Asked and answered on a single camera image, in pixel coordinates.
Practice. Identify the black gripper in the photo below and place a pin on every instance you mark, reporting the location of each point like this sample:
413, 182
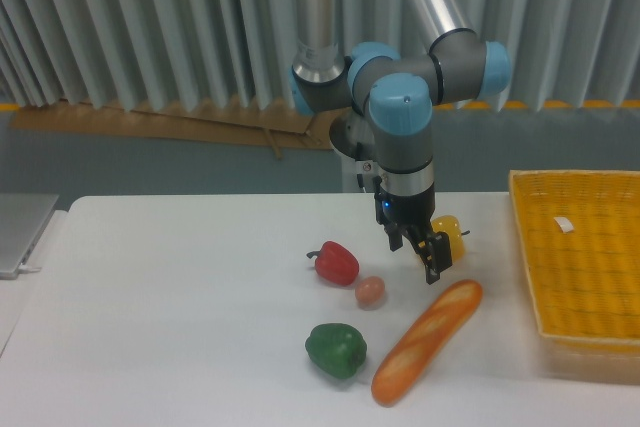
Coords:
406, 217

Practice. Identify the orange toy baguette bread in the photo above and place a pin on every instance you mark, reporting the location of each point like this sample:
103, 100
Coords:
413, 353

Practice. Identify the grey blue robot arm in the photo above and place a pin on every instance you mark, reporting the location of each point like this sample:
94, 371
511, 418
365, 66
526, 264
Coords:
384, 133

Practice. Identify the yellow woven basket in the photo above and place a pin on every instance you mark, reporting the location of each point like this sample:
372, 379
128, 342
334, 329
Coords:
584, 285

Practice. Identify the yellow toy bell pepper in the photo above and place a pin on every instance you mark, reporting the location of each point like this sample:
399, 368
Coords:
451, 225

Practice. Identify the brown toy egg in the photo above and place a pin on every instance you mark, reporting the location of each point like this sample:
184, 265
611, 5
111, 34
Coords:
370, 291

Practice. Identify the red toy bell pepper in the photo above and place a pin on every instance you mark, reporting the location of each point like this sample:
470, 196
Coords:
335, 264

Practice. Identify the green toy bell pepper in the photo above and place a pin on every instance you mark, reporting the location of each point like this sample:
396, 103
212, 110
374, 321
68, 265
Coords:
337, 349

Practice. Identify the brown cardboard sheet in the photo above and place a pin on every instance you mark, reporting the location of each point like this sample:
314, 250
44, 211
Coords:
277, 127

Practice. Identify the white paper label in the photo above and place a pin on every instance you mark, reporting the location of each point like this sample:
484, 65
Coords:
565, 225

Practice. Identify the grey pleated curtain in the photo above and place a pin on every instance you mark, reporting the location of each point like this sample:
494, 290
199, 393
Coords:
156, 52

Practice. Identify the silver laptop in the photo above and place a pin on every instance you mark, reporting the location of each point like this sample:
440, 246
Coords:
24, 217

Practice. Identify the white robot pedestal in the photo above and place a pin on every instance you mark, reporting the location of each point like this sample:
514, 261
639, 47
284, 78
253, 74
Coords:
352, 140

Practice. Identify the white charger cable plug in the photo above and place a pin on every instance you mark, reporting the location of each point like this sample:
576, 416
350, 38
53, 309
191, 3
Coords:
26, 269

